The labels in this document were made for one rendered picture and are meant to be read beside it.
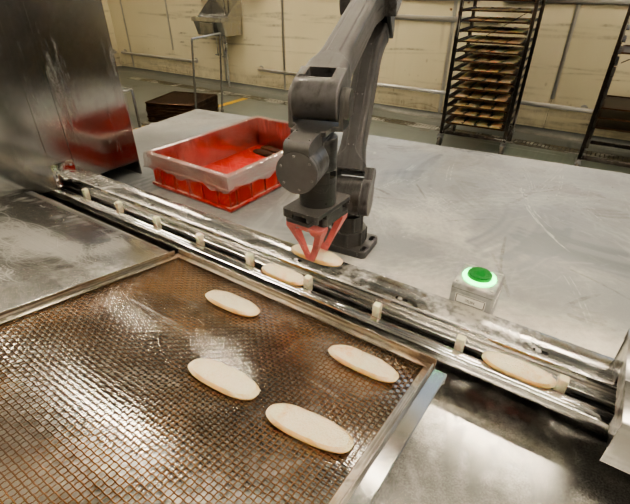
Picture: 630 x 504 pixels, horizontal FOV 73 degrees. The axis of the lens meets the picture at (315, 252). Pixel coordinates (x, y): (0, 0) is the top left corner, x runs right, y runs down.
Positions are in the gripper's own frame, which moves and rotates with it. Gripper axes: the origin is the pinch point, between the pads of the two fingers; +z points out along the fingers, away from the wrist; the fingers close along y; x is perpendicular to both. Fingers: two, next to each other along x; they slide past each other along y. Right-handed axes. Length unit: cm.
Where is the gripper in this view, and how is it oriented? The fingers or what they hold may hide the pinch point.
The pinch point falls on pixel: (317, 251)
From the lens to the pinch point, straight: 71.9
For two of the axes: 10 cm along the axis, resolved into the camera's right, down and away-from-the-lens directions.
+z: -0.1, 8.6, 5.2
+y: 5.5, -4.3, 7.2
